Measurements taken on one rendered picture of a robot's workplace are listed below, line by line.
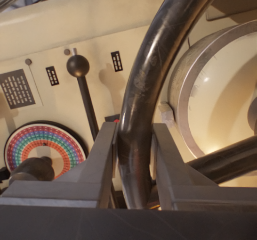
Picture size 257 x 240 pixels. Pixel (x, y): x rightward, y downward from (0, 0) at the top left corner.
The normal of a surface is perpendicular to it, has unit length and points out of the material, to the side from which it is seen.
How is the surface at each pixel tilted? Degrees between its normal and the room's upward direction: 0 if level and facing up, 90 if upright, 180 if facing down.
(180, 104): 90
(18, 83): 90
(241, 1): 90
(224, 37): 90
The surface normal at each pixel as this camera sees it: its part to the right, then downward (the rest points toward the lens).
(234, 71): -0.36, -0.09
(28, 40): -0.02, 0.29
